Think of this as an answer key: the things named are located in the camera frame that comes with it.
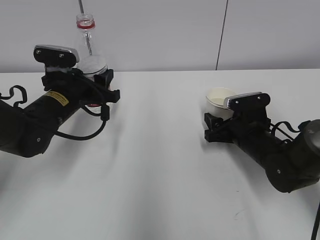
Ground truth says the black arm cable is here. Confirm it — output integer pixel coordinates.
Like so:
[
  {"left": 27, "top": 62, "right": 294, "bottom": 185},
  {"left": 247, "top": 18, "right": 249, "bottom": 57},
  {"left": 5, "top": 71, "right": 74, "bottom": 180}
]
[
  {"left": 0, "top": 72, "right": 110, "bottom": 140},
  {"left": 268, "top": 119, "right": 320, "bottom": 240}
]

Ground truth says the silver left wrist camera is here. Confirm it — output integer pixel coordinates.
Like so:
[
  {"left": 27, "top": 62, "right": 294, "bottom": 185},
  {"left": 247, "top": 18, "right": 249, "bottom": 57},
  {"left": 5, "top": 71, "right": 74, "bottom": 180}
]
[{"left": 33, "top": 44, "right": 80, "bottom": 73}]

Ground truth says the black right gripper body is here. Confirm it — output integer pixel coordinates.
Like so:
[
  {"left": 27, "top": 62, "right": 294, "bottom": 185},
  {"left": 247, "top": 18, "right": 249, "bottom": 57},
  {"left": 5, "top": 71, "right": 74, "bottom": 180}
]
[{"left": 219, "top": 111, "right": 272, "bottom": 148}]

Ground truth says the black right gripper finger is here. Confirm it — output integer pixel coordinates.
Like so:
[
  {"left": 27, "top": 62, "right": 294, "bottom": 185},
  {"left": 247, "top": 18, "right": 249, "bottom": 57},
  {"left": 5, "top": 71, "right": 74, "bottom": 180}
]
[
  {"left": 204, "top": 112, "right": 224, "bottom": 129},
  {"left": 204, "top": 129, "right": 234, "bottom": 143}
]

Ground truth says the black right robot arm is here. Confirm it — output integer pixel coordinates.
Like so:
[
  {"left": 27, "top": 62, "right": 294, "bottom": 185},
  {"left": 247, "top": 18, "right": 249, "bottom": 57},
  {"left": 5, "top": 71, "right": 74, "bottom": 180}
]
[{"left": 204, "top": 113, "right": 320, "bottom": 193}]

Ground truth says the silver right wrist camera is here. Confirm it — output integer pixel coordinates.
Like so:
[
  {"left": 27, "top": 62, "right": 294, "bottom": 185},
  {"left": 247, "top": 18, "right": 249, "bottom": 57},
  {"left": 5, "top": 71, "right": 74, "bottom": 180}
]
[{"left": 223, "top": 92, "right": 271, "bottom": 119}]

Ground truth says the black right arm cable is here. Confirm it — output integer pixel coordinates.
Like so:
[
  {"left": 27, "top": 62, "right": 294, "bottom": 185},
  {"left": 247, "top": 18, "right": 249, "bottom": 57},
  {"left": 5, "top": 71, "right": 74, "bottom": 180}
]
[{"left": 268, "top": 119, "right": 320, "bottom": 240}]

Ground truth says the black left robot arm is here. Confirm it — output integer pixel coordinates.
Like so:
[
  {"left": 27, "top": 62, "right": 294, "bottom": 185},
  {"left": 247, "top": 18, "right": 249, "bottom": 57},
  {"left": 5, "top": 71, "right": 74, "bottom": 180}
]
[{"left": 0, "top": 68, "right": 121, "bottom": 158}]

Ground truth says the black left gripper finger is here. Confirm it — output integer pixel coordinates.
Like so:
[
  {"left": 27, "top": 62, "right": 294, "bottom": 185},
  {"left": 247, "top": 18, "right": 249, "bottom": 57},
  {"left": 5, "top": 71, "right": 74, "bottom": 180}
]
[
  {"left": 102, "top": 89, "right": 120, "bottom": 103},
  {"left": 93, "top": 69, "right": 114, "bottom": 88}
]

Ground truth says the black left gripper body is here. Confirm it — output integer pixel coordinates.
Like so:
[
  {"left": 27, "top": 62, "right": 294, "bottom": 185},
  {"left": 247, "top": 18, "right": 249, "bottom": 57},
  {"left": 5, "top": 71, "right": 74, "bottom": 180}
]
[{"left": 41, "top": 71, "right": 105, "bottom": 110}]

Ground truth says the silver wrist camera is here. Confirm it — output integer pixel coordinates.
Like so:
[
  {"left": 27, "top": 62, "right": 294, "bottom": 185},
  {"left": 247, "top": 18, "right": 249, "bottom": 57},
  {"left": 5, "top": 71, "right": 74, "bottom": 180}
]
[
  {"left": 223, "top": 92, "right": 271, "bottom": 119},
  {"left": 33, "top": 44, "right": 80, "bottom": 73}
]

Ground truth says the clear water bottle red label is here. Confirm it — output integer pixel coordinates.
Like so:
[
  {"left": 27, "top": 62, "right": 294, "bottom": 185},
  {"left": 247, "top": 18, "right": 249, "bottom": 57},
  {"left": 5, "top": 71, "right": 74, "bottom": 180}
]
[{"left": 74, "top": 13, "right": 114, "bottom": 113}]

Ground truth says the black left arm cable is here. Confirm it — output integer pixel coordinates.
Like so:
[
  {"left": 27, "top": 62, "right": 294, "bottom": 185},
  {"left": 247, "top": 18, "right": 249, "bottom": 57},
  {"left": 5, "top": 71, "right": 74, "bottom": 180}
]
[{"left": 0, "top": 72, "right": 110, "bottom": 140}]

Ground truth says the white paper cup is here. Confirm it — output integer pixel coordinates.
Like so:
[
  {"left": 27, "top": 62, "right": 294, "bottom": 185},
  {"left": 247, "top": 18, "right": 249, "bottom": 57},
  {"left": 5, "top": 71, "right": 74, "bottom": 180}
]
[{"left": 205, "top": 87, "right": 236, "bottom": 120}]

